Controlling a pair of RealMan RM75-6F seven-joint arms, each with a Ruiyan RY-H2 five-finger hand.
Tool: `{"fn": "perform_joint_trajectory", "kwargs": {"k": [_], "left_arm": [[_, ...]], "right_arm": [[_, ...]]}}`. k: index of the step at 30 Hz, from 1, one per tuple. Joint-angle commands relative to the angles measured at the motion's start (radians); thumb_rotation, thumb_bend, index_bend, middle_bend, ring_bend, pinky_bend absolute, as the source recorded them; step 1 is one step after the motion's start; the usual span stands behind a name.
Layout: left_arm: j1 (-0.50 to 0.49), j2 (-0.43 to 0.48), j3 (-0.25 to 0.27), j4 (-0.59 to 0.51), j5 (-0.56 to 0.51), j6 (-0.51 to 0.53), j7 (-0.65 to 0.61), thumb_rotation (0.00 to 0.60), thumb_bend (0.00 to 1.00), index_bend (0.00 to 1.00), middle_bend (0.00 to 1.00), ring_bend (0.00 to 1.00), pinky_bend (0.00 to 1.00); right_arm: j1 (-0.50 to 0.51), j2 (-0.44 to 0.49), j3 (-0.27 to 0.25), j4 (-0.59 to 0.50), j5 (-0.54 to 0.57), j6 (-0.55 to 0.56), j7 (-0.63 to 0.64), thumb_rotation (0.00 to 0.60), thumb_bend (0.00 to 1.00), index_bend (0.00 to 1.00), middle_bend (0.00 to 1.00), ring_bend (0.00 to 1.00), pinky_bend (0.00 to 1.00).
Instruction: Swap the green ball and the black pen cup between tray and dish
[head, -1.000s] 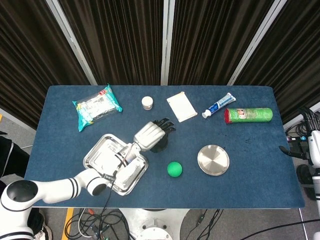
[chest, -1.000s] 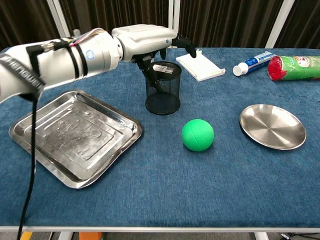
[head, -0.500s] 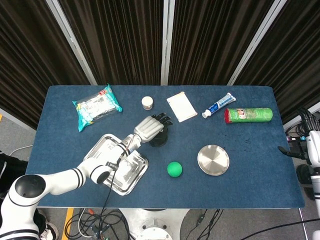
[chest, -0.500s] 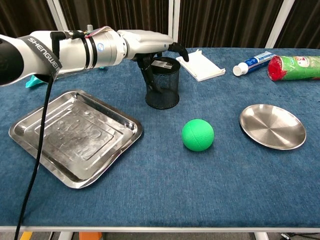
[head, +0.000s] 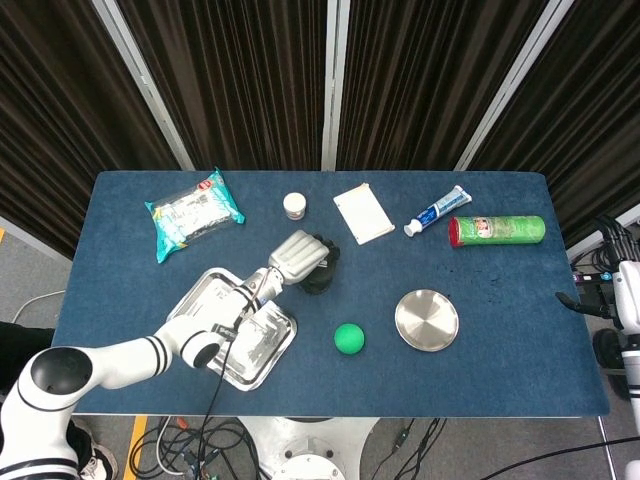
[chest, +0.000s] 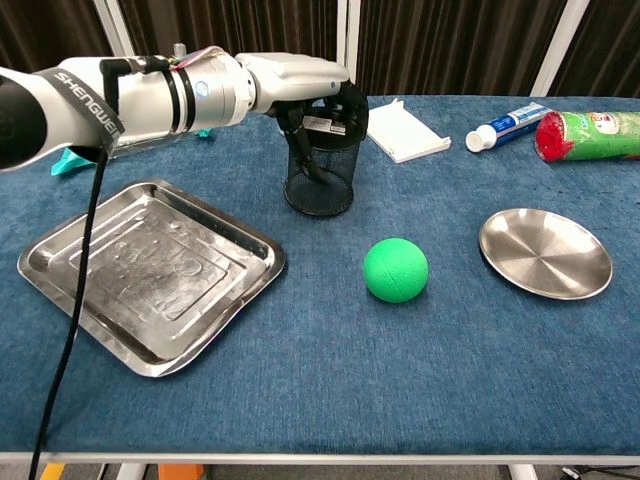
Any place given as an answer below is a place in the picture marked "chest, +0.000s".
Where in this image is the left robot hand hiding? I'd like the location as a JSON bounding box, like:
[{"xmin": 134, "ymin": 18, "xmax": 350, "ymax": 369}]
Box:
[{"xmin": 234, "ymin": 52, "xmax": 370, "ymax": 185}]

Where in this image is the black cylindrical container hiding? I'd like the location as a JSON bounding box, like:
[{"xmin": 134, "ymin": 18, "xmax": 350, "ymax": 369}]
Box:
[{"xmin": 283, "ymin": 97, "xmax": 370, "ymax": 217}]

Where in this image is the green round object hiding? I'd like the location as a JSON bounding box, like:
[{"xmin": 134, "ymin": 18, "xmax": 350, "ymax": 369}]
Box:
[{"xmin": 362, "ymin": 237, "xmax": 430, "ymax": 304}]

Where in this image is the dark brown curtain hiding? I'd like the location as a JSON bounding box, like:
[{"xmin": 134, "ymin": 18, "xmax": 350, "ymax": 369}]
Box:
[
  {"xmin": 355, "ymin": 0, "xmax": 569, "ymax": 97},
  {"xmin": 0, "ymin": 0, "xmax": 114, "ymax": 74},
  {"xmin": 117, "ymin": 0, "xmax": 341, "ymax": 59},
  {"xmin": 549, "ymin": 0, "xmax": 640, "ymax": 99}
]

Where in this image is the flat white box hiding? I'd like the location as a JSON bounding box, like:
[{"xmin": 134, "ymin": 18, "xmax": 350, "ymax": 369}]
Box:
[{"xmin": 367, "ymin": 98, "xmax": 452, "ymax": 164}]

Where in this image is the blue white toothpaste tube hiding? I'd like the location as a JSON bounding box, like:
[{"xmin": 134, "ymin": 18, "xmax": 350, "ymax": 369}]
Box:
[{"xmin": 465, "ymin": 102, "xmax": 554, "ymax": 153}]

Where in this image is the teal wet wipes pack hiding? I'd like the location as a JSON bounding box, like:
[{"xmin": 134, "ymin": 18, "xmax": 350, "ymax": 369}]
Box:
[{"xmin": 50, "ymin": 127, "xmax": 214, "ymax": 177}]

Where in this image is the square steel tray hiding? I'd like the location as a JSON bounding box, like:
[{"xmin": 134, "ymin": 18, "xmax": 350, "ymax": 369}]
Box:
[{"xmin": 17, "ymin": 178, "xmax": 287, "ymax": 378}]

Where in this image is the green chips can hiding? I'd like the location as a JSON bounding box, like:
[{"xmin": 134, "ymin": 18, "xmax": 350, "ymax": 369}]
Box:
[{"xmin": 534, "ymin": 110, "xmax": 640, "ymax": 164}]

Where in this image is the blue table cloth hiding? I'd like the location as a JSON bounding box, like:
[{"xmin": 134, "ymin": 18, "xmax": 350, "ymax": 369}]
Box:
[{"xmin": 0, "ymin": 93, "xmax": 640, "ymax": 456}]

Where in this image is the round steel plate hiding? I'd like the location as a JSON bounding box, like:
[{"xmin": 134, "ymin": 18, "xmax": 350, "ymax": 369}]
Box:
[{"xmin": 478, "ymin": 208, "xmax": 614, "ymax": 301}]

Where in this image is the white partition post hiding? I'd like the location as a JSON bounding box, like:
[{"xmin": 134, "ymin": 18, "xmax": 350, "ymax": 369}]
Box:
[
  {"xmin": 529, "ymin": 0, "xmax": 591, "ymax": 97},
  {"xmin": 92, "ymin": 0, "xmax": 139, "ymax": 57},
  {"xmin": 335, "ymin": 0, "xmax": 362, "ymax": 97}
]

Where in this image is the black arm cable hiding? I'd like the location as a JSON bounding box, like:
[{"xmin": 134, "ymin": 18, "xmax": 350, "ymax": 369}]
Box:
[{"xmin": 27, "ymin": 57, "xmax": 121, "ymax": 480}]

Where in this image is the white table frame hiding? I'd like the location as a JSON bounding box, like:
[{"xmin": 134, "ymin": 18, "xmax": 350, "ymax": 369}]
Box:
[{"xmin": 0, "ymin": 452, "xmax": 640, "ymax": 480}]

